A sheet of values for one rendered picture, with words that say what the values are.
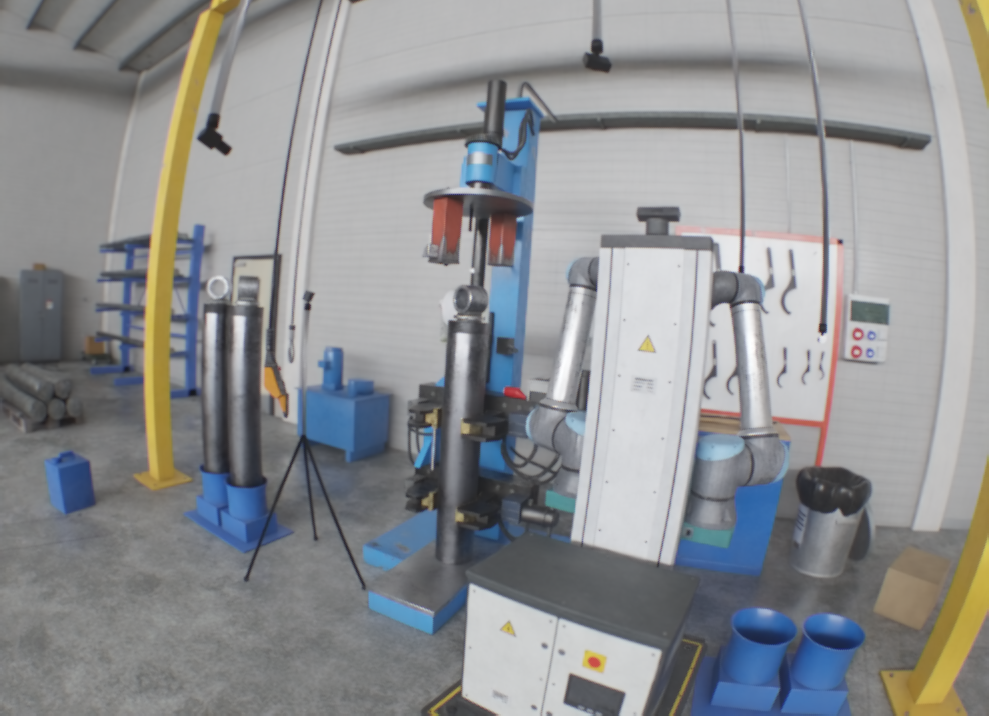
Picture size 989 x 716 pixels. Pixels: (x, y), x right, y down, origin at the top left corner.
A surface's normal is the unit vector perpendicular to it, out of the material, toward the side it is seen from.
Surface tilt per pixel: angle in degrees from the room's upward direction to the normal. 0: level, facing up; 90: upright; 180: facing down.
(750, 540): 90
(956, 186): 90
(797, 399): 90
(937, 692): 90
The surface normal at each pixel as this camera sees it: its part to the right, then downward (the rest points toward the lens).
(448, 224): 0.69, 0.10
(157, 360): 0.91, 0.09
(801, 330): -0.41, 0.03
